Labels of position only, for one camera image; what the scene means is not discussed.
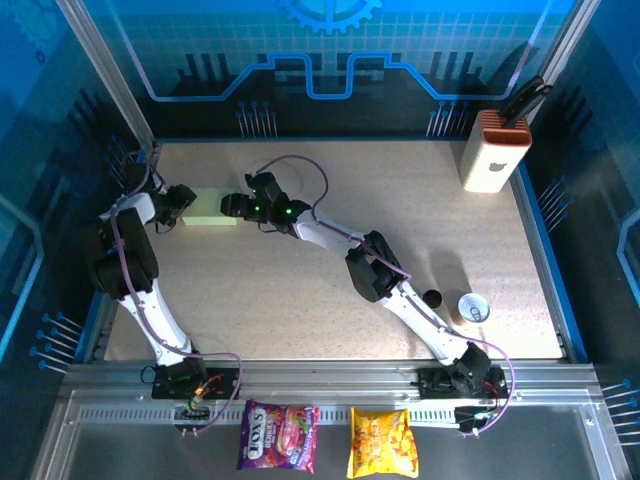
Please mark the light green paper box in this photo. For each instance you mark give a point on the light green paper box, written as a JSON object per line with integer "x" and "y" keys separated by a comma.
{"x": 212, "y": 210}

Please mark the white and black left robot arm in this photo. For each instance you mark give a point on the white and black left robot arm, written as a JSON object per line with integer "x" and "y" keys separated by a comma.
{"x": 150, "y": 310}

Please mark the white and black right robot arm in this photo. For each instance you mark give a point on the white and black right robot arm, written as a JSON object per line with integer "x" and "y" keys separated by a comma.
{"x": 325, "y": 232}

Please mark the small jar with black lid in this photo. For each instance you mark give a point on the small jar with black lid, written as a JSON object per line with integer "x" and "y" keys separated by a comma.
{"x": 434, "y": 298}

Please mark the white knife block orange top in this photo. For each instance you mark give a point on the white knife block orange top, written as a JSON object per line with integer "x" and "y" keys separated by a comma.
{"x": 487, "y": 160}

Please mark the silver topped drink can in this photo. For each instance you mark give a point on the silver topped drink can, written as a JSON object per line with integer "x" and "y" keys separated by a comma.
{"x": 472, "y": 306}

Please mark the purple candy bag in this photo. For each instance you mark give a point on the purple candy bag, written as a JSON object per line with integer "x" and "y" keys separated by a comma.
{"x": 277, "y": 437}

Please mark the yellow snack bag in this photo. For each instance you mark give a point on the yellow snack bag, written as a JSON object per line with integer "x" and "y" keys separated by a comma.
{"x": 382, "y": 442}

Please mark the aluminium corner post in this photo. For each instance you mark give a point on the aluminium corner post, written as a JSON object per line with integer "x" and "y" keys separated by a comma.
{"x": 107, "y": 75}
{"x": 570, "y": 45}

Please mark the aluminium side rail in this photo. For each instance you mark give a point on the aluminium side rail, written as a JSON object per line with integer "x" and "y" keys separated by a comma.
{"x": 100, "y": 340}
{"x": 534, "y": 215}

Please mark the aluminium front rail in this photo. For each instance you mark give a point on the aluminium front rail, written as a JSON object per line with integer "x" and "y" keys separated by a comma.
{"x": 325, "y": 380}

